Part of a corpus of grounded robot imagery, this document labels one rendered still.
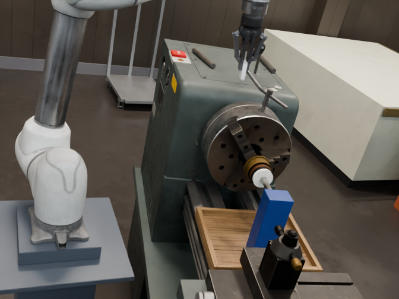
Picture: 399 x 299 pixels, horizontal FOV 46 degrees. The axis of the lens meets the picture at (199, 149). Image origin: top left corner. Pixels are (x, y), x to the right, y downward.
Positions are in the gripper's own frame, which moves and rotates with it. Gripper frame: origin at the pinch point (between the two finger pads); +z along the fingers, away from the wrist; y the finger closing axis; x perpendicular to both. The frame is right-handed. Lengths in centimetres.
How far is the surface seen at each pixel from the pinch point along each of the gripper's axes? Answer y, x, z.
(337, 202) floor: 137, 121, 143
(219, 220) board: -9, -31, 45
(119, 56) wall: -29, 338, 107
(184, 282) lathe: -27, -65, 39
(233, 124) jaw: -5.5, -17.2, 14.0
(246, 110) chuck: -0.3, -12.8, 10.3
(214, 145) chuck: -11.1, -17.3, 22.2
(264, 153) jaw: 6.9, -19.5, 23.5
